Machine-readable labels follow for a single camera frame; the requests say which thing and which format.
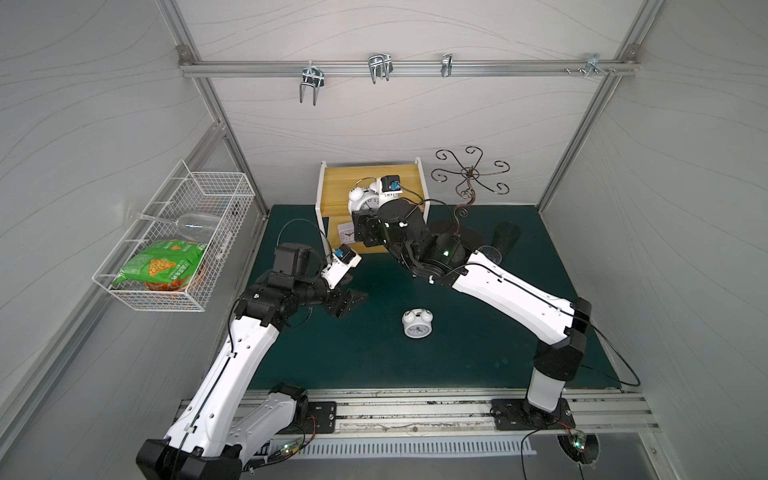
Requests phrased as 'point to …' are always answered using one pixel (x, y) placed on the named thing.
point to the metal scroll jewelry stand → (471, 173)
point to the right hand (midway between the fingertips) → (368, 211)
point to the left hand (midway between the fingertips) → (356, 288)
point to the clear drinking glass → (492, 253)
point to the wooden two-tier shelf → (333, 188)
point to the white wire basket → (228, 195)
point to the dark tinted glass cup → (506, 234)
